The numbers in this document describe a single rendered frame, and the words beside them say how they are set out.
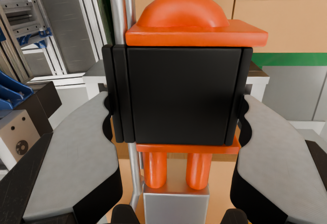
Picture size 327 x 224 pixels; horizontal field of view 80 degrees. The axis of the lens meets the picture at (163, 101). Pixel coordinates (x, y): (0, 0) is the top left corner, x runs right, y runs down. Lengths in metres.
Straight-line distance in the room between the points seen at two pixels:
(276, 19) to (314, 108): 1.12
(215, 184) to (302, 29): 0.62
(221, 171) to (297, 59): 1.18
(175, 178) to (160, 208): 0.03
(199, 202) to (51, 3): 1.17
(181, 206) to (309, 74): 1.53
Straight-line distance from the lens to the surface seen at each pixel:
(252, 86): 0.83
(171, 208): 0.21
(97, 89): 0.83
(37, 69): 1.40
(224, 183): 0.57
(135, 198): 0.23
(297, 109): 1.78
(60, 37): 1.26
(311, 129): 1.93
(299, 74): 1.64
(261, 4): 0.81
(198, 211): 0.22
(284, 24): 0.85
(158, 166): 0.18
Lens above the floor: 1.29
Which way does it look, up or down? 60 degrees down
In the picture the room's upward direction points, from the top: 175 degrees counter-clockwise
